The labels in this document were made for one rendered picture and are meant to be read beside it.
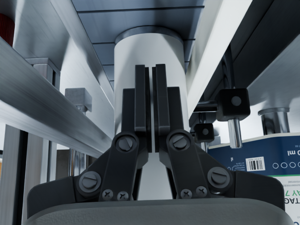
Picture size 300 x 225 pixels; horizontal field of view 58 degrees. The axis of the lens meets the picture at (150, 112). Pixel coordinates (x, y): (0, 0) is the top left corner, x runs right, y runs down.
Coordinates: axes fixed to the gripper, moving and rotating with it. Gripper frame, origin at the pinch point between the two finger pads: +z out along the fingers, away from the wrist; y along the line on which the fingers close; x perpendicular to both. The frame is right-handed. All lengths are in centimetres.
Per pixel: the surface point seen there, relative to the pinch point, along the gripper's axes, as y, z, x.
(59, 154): -166, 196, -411
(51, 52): -11.6, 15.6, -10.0
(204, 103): 5.4, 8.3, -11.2
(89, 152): -3.7, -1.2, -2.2
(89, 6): -3.4, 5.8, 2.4
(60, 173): -162, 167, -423
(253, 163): 15.6, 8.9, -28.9
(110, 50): -3.1, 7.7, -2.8
